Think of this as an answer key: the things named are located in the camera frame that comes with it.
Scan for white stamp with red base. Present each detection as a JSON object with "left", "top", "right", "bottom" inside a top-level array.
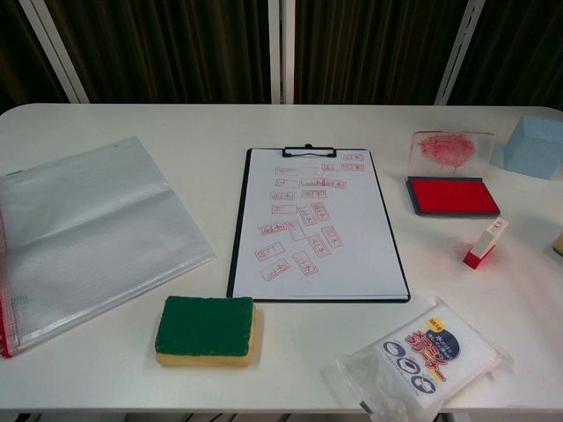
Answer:
[{"left": 462, "top": 215, "right": 510, "bottom": 269}]

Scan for black clipboard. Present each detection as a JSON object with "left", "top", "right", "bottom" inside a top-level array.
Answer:
[{"left": 225, "top": 143, "right": 412, "bottom": 304}]

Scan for green yellow scrub sponge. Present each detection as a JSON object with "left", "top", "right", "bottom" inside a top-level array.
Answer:
[{"left": 154, "top": 295, "right": 257, "bottom": 367}]

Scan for red ink pad clear lid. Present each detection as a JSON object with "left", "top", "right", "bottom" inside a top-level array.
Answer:
[{"left": 405, "top": 129, "right": 501, "bottom": 217}]

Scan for transparent mesh zip folder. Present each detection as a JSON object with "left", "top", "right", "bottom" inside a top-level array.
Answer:
[{"left": 0, "top": 135, "right": 220, "bottom": 360}]

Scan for dark pleated curtain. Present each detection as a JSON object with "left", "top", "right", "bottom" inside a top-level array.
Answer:
[{"left": 0, "top": 0, "right": 563, "bottom": 115}]

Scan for packet of white melamine sponge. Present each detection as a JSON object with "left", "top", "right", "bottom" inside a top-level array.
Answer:
[{"left": 323, "top": 296, "right": 514, "bottom": 417}]

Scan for light blue foam cube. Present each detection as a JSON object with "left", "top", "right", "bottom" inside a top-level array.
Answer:
[{"left": 501, "top": 114, "right": 563, "bottom": 181}]

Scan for white frame post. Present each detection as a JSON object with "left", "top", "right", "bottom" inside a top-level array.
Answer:
[
  {"left": 434, "top": 0, "right": 487, "bottom": 106},
  {"left": 267, "top": 0, "right": 296, "bottom": 106},
  {"left": 17, "top": 0, "right": 91, "bottom": 105}
]

